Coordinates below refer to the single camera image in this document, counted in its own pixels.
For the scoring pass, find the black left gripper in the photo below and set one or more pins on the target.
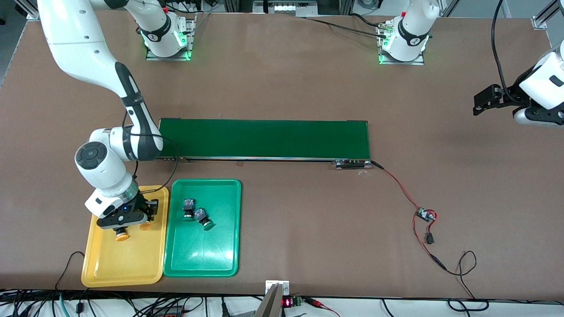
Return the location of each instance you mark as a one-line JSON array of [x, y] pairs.
[[510, 97]]

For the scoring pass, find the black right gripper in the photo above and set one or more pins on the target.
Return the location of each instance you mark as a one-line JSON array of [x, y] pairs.
[[142, 203]]

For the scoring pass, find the green push button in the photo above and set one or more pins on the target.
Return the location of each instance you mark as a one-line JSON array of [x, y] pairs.
[[201, 214], [188, 204]]

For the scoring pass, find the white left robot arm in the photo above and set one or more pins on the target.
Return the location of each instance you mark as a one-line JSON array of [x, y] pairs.
[[544, 83]]

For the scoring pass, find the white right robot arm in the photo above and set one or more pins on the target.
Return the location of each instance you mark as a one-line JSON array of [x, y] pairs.
[[110, 171]]

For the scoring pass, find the yellow plastic tray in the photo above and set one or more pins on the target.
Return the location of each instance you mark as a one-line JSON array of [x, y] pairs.
[[128, 259]]

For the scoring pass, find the green plastic tray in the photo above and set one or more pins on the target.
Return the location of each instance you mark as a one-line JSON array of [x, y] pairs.
[[202, 251]]

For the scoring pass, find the small green circuit board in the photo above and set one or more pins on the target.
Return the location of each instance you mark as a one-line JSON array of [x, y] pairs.
[[425, 214]]

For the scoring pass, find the green conveyor belt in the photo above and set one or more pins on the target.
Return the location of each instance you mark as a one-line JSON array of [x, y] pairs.
[[264, 138]]

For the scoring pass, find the red digit display module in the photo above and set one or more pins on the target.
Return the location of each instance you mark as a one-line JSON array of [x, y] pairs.
[[287, 302]]

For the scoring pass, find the red clip lead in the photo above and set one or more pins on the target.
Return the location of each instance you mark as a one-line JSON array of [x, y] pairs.
[[315, 302]]

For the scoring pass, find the white device with lights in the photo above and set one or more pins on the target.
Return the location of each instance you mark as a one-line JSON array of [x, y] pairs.
[[286, 6]]

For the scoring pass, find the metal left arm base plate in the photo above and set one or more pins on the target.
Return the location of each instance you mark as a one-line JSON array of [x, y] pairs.
[[401, 63]]

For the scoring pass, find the grey metal bracket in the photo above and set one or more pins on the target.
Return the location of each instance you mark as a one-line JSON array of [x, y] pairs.
[[274, 304]]

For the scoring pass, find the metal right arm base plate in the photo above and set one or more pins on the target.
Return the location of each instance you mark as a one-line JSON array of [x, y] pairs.
[[191, 39]]

